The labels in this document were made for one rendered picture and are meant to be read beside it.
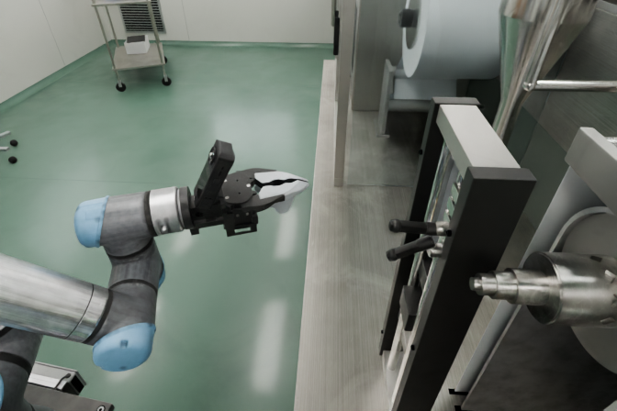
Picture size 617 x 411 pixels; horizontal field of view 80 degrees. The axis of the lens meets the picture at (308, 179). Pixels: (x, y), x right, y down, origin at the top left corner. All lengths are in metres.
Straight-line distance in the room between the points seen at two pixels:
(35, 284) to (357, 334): 0.57
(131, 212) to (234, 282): 1.51
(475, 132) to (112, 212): 0.50
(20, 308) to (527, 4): 0.82
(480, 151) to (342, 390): 0.55
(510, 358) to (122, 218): 0.61
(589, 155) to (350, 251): 0.68
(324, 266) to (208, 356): 1.05
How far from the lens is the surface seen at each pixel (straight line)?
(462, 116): 0.42
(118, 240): 0.64
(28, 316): 0.57
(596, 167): 0.38
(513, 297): 0.39
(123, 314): 0.60
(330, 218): 1.06
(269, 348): 1.85
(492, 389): 0.75
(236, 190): 0.61
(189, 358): 1.89
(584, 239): 0.46
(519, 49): 0.75
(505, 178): 0.33
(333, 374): 0.79
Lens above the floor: 1.61
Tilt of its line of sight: 36 degrees down
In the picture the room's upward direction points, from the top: straight up
